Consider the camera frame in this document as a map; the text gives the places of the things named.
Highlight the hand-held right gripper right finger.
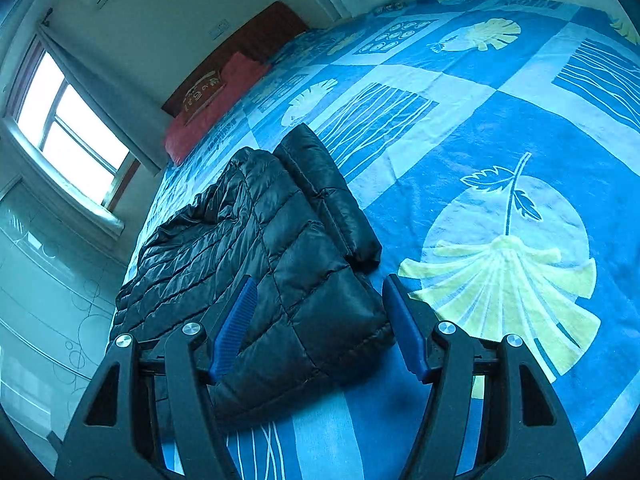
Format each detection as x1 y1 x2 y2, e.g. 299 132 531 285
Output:
381 274 587 480

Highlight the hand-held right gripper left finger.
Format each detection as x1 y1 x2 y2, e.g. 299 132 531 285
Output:
54 274 261 480

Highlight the black quilted puffer jacket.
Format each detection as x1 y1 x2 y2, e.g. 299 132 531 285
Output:
109 122 396 431

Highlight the bed with blue patterned sheet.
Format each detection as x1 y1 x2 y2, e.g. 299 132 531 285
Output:
107 0 640 480

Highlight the red pillow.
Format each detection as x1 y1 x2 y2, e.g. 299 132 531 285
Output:
164 52 272 167

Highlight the small brown printed cushion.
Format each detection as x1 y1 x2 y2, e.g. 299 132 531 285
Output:
180 71 226 124

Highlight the window with wooden sill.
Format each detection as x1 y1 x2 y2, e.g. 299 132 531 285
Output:
0 35 142 238

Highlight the wooden headboard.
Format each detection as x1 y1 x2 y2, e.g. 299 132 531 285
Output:
161 1 310 117

